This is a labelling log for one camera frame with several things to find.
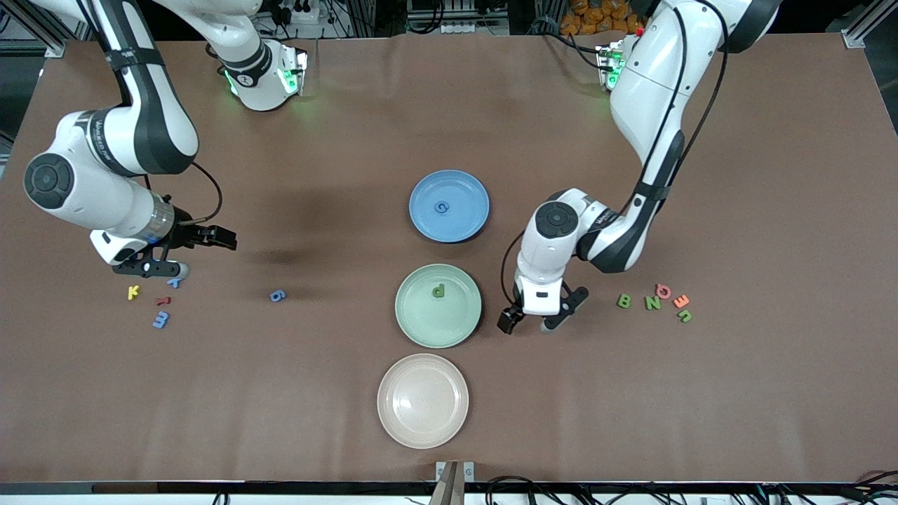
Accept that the green round plate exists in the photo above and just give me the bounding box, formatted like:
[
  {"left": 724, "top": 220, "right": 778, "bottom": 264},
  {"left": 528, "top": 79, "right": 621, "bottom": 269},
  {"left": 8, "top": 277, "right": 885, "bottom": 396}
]
[{"left": 394, "top": 263, "right": 483, "bottom": 349}]

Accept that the blue round plate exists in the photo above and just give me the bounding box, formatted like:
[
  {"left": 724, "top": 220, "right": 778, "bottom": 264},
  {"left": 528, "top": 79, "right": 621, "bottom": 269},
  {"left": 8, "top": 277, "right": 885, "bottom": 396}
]
[{"left": 409, "top": 169, "right": 490, "bottom": 244}]

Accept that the pale pink round plate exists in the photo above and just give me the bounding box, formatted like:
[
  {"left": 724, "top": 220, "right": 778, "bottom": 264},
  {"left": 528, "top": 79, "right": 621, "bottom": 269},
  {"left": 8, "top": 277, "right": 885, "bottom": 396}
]
[{"left": 377, "top": 353, "right": 469, "bottom": 450}]

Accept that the brown table cover sheet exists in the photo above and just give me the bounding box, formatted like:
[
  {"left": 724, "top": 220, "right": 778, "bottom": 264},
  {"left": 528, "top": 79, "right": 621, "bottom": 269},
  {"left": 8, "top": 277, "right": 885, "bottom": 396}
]
[{"left": 0, "top": 34, "right": 898, "bottom": 485}]

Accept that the white power strip with plugs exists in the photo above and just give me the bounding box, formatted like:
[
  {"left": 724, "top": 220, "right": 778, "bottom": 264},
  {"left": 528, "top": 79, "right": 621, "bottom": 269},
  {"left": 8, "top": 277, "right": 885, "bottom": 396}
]
[{"left": 270, "top": 0, "right": 318, "bottom": 25}]

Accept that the black table edge strip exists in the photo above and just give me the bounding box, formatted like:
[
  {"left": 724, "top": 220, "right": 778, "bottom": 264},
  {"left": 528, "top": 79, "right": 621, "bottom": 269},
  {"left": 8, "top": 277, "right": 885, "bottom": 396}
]
[{"left": 0, "top": 481, "right": 898, "bottom": 496}]

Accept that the pile of orange objects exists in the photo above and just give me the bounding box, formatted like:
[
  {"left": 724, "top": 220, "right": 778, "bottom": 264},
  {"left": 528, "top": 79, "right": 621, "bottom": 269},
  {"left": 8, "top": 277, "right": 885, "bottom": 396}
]
[{"left": 560, "top": 0, "right": 645, "bottom": 36}]

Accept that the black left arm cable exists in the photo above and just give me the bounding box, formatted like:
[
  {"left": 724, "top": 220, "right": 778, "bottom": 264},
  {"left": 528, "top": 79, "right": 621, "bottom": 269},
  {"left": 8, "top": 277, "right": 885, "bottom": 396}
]
[{"left": 500, "top": 0, "right": 730, "bottom": 306}]

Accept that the black cable bundle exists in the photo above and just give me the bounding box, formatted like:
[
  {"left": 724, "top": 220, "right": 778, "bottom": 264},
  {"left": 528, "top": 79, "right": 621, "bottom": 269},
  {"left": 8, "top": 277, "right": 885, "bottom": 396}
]
[{"left": 484, "top": 471, "right": 898, "bottom": 505}]

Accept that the metal clamp bracket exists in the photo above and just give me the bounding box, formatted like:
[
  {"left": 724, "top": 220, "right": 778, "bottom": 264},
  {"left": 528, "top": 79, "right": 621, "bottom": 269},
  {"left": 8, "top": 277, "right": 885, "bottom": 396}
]
[{"left": 428, "top": 460, "right": 476, "bottom": 505}]

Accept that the aluminium frame profile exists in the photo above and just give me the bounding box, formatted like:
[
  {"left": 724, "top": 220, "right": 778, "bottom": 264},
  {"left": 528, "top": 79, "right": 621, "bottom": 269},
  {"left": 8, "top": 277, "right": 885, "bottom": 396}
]
[
  {"left": 0, "top": 0, "right": 67, "bottom": 58},
  {"left": 842, "top": 0, "right": 898, "bottom": 48}
]

